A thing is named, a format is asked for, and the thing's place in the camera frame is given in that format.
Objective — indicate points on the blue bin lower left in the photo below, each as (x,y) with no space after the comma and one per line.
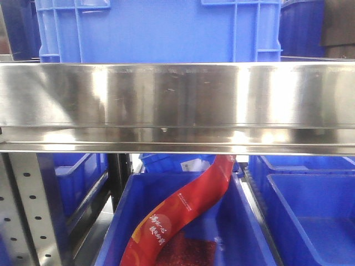
(76,174)

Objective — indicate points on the red snack package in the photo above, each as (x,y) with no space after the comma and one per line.
(176,211)

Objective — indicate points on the perforated steel shelf post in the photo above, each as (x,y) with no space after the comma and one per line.
(33,230)

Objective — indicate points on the large blue crate on shelf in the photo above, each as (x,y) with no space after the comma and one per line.
(158,31)

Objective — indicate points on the blue bin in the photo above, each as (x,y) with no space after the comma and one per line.
(206,212)
(308,203)
(76,174)

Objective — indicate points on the stainless steel shelf beam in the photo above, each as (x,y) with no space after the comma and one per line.
(304,108)

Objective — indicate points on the blue bin lower centre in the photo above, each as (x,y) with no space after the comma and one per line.
(206,212)

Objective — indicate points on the blue bin lower right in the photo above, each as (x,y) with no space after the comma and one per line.
(308,203)

